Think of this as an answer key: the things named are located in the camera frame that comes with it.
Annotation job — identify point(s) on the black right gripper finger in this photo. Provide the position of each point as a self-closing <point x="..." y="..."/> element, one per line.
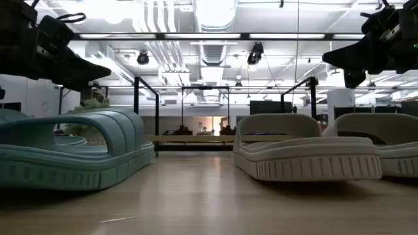
<point x="354" y="78"/>
<point x="346" y="57"/>

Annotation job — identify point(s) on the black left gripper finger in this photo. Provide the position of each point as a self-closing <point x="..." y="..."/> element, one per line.
<point x="78" y="87"/>
<point x="81" y="68"/>

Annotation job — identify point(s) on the green rubber slide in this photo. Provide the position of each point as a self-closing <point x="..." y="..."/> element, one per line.
<point x="65" y="166"/>
<point x="9" y="115"/>

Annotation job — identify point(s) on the white rubber slide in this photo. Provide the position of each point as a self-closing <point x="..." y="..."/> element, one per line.
<point x="310" y="156"/>
<point x="392" y="130"/>

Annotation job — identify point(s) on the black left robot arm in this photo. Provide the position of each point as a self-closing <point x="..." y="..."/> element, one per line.
<point x="16" y="13"/>

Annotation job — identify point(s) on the black metal wood shelf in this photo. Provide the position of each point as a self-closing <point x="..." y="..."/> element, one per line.
<point x="196" y="138"/>

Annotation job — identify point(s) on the green plant in white pot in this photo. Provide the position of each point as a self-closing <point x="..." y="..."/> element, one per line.
<point x="94" y="104"/>

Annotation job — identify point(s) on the black room partition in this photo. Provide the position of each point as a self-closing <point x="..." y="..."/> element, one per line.
<point x="375" y="111"/>

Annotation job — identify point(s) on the black monitor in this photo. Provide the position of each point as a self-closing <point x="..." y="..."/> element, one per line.
<point x="9" y="106"/>

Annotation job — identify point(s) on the black round ceiling device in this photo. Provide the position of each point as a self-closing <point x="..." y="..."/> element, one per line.
<point x="142" y="58"/>

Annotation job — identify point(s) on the black crossbar with light strips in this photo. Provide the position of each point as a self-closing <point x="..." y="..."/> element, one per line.
<point x="160" y="36"/>

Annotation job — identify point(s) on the black background screen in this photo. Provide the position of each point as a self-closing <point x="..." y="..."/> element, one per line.
<point x="271" y="107"/>

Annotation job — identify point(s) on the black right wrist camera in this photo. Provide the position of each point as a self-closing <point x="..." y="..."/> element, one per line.
<point x="379" y="21"/>

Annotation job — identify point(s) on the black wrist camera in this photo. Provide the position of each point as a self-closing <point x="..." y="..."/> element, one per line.
<point x="379" y="21"/>
<point x="55" y="31"/>

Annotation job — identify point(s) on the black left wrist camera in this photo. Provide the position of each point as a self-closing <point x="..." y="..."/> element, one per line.
<point x="55" y="31"/>

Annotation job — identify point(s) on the black hanging rig camera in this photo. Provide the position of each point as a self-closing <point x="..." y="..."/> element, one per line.
<point x="256" y="53"/>

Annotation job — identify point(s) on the black metal rig frame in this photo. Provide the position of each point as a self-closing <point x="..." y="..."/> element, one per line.
<point x="196" y="147"/>

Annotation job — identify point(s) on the silver ventilation duct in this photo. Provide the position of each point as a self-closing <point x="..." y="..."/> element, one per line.
<point x="214" y="13"/>

